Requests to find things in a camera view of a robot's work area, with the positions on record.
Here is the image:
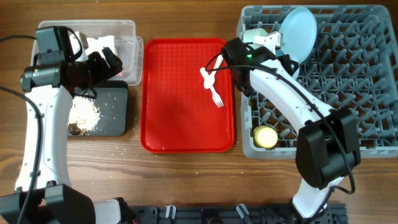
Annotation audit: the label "light blue plate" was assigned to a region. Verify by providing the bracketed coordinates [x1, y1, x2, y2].
[279, 7, 317, 64]

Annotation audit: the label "green bowl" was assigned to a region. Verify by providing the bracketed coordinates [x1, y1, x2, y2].
[243, 28, 267, 43]

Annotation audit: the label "cream plastic spoon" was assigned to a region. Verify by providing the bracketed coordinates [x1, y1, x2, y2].
[204, 55, 223, 89]

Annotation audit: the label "pink plastic fork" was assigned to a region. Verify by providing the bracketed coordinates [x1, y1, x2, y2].
[200, 67, 224, 108]

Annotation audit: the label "yellow plastic cup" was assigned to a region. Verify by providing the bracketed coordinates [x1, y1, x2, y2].
[253, 126, 279, 149]

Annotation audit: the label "light blue bowl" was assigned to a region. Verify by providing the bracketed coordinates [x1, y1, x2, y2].
[276, 49, 300, 80]

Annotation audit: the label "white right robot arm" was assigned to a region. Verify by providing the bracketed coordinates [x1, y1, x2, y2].
[220, 38, 361, 223]

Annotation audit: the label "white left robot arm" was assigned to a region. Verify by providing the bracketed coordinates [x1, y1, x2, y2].
[1, 26, 135, 223]

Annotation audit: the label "black food waste tray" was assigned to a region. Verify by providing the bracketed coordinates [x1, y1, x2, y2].
[67, 80, 129, 137]

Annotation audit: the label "grey dishwasher rack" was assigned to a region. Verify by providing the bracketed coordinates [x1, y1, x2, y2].
[236, 5, 397, 159]

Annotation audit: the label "clear plastic bin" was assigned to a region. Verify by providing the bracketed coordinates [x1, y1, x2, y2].
[39, 19, 144, 86]

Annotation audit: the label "crumpled white tissue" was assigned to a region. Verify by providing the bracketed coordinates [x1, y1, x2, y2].
[85, 35, 118, 58]

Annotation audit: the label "rice and food scraps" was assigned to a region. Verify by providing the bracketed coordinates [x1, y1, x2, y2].
[68, 96, 100, 135]

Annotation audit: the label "red serving tray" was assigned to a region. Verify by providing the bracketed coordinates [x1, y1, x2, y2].
[140, 38, 235, 154]

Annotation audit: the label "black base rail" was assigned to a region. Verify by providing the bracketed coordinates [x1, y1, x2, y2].
[126, 203, 348, 224]

